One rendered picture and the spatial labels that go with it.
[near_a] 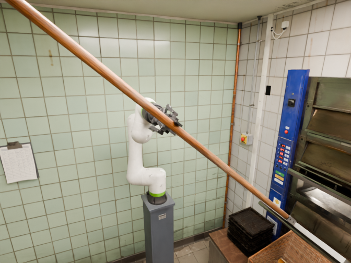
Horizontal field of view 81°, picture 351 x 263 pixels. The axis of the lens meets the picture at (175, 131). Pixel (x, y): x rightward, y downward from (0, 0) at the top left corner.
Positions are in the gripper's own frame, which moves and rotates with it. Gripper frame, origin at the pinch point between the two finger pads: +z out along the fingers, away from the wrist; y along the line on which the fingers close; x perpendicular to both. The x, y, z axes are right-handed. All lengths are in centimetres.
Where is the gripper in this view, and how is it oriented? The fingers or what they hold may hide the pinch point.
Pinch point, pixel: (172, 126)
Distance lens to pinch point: 73.1
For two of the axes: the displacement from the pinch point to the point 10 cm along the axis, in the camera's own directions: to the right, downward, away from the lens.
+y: -6.1, 7.9, -0.2
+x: -6.9, -5.4, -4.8
